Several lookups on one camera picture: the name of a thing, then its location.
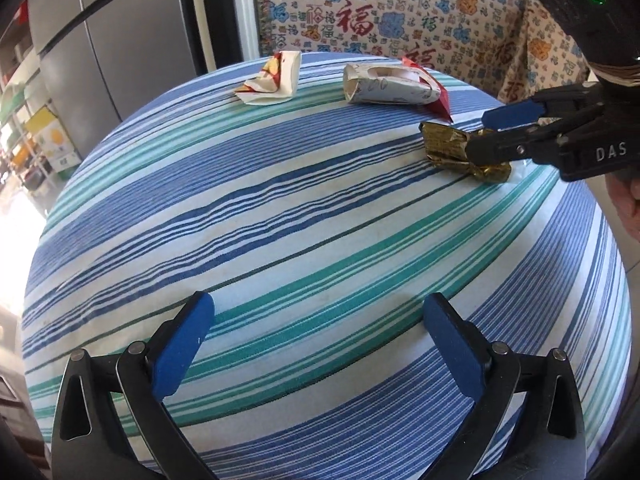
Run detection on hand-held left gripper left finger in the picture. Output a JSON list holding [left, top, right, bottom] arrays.
[[50, 291, 218, 480]]

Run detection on yellow white cardboard box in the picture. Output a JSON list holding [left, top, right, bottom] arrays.
[[24, 106, 70, 157]]

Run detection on storage shelf rack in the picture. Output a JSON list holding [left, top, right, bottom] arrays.
[[0, 0, 56, 198]]

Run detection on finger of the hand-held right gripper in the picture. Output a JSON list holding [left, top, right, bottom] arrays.
[[465, 120, 572, 167], [482, 85, 607, 131]]

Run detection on printed patterned cloth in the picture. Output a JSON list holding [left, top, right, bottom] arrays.
[[495, 0, 601, 108], [250, 0, 533, 106]]

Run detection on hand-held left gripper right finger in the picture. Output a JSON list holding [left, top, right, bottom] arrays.
[[417, 292, 586, 480]]

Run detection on white green cardboard box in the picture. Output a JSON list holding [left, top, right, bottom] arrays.
[[49, 151, 82, 177]]

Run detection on grey refrigerator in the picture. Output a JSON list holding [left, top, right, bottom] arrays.
[[30, 0, 213, 128]]

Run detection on cream wrapper red yellow print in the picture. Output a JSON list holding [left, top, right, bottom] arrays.
[[234, 51, 302, 107]]

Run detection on crumpled red foil wrapper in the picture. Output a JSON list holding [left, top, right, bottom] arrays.
[[401, 56, 455, 123]]

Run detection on gold foil wrapper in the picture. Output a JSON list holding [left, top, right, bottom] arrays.
[[419, 121, 512, 182]]

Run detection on crumpled white paper carton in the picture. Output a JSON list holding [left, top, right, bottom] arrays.
[[342, 62, 449, 107]]

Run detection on person's right hand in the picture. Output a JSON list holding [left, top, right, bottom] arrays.
[[606, 160, 640, 247]]

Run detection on blue green striped tablecloth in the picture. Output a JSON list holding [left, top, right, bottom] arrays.
[[20, 50, 633, 480]]

